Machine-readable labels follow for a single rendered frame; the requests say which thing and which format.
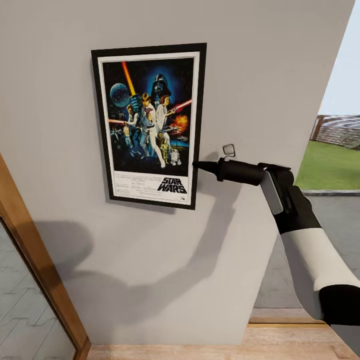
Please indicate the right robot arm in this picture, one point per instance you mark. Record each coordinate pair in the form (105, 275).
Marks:
(323, 283)

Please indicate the door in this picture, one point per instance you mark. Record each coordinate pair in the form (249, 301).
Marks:
(37, 318)

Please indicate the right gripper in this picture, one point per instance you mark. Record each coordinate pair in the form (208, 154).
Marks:
(231, 170)

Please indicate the fixed window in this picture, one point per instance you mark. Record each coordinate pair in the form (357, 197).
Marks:
(329, 177)

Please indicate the poster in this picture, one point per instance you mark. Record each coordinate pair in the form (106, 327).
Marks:
(150, 102)

